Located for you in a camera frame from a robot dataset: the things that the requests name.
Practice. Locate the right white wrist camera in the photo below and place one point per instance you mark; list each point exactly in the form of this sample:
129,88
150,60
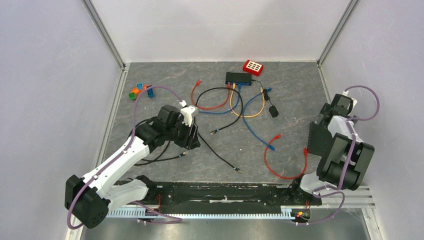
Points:
352,101

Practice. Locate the red keypad box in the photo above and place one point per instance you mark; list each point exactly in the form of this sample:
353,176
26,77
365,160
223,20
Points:
253,68

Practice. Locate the black network switch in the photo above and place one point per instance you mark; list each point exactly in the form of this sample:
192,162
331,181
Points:
241,78

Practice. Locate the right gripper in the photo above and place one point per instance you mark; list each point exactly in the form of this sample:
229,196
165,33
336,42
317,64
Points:
326,108

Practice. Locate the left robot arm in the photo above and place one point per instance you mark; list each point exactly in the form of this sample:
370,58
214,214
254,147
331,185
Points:
91,197

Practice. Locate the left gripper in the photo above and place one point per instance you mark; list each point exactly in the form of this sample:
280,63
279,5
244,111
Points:
191,142

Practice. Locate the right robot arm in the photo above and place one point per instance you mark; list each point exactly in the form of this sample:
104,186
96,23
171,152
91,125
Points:
344,156

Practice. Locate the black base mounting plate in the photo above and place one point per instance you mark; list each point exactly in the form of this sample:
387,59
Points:
175,197

